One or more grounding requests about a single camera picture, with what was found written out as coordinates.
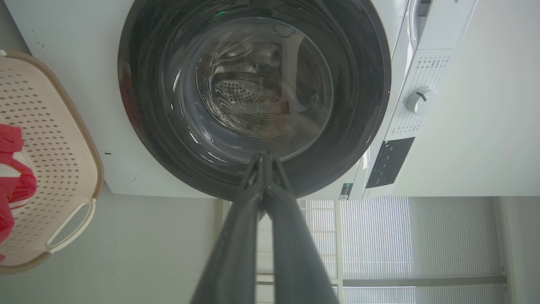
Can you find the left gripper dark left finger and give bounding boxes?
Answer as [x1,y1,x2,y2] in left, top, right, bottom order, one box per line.
[190,152,267,304]

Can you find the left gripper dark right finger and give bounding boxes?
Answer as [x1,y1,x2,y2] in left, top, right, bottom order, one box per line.
[264,152,340,304]

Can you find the black round glass washer door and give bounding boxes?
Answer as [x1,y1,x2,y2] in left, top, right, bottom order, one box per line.
[118,0,392,201]

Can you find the white front-load washing machine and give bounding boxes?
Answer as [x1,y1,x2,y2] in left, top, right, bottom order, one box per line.
[4,0,479,201]

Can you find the white window blinds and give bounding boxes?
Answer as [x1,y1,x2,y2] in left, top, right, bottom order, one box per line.
[302,196,507,304]

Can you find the black washer display panel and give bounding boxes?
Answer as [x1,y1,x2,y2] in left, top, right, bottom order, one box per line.
[366,137,416,189]

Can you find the steel perforated washer drum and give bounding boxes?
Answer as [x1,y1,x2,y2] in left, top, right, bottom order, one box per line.
[196,36,296,138]

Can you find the round white filter cover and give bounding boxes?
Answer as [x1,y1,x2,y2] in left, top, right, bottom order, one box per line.
[99,151,137,184]

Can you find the white round control knob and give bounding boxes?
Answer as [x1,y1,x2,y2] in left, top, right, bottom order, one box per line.
[406,87,438,116]

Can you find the beige perforated laundry basket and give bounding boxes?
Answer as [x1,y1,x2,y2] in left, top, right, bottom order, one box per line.
[0,50,104,275]

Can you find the red and white garment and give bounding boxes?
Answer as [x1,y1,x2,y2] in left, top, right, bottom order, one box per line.
[0,124,37,260]

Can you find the white detergent drawer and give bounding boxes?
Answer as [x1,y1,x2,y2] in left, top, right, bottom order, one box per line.
[408,0,433,50]

